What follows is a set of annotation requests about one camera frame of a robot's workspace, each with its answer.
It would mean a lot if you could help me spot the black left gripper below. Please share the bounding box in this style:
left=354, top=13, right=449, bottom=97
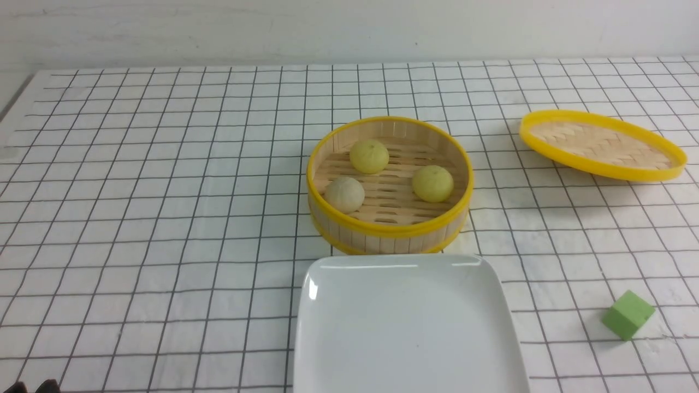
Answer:
left=0, top=379, right=61, bottom=393

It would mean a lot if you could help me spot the white steamed bun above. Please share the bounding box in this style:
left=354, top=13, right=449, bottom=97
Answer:
left=324, top=177, right=365, bottom=214

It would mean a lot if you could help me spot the yellow steamed bun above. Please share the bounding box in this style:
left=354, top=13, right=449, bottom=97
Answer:
left=349, top=139, right=390, bottom=175
left=412, top=166, right=454, bottom=203

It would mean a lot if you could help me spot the white square ceramic plate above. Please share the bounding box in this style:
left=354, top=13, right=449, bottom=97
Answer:
left=293, top=254, right=531, bottom=392

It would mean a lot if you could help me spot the black white grid tablecloth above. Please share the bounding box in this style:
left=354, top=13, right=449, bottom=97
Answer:
left=1, top=57, right=698, bottom=392

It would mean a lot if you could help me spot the yellow rimmed bamboo steamer basket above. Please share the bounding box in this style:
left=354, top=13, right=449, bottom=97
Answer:
left=306, top=116, right=474, bottom=254

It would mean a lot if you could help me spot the green foam cube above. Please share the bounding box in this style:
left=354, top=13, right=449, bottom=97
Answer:
left=601, top=290, right=656, bottom=341

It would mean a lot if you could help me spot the yellow rimmed woven steamer lid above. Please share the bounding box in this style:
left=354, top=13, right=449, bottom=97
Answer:
left=519, top=110, right=688, bottom=182

